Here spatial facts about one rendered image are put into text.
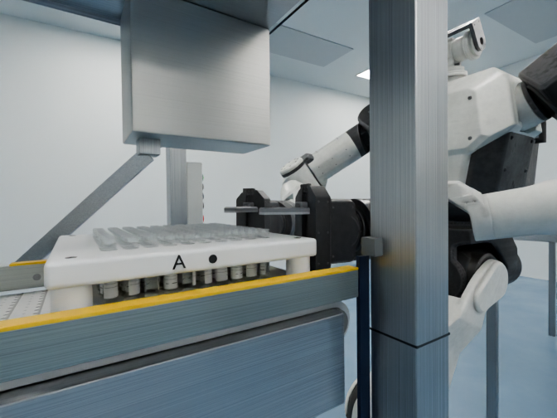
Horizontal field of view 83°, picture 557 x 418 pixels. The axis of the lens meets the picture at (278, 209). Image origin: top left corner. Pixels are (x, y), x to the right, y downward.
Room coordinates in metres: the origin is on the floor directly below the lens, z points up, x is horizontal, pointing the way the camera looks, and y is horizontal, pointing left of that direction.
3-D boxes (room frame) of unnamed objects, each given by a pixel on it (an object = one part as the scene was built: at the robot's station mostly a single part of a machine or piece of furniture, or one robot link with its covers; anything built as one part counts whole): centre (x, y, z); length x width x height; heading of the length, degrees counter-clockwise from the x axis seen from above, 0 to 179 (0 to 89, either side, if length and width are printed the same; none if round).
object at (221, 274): (0.33, 0.06, 0.95); 0.01 x 0.01 x 0.07
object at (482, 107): (0.76, -0.45, 1.15); 0.34 x 0.30 x 0.36; 33
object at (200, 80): (0.53, 0.13, 1.22); 0.22 x 0.11 x 0.20; 123
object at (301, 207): (0.40, -0.01, 1.01); 0.06 x 0.03 x 0.02; 115
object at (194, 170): (1.25, 0.36, 1.05); 0.17 x 0.06 x 0.26; 33
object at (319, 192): (0.44, -0.09, 0.98); 0.12 x 0.10 x 0.13; 115
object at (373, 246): (0.35, -0.10, 0.97); 0.02 x 0.01 x 0.02; 33
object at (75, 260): (0.39, 0.13, 0.97); 0.25 x 0.24 x 0.02; 33
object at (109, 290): (0.28, 0.15, 0.95); 0.01 x 0.01 x 0.07
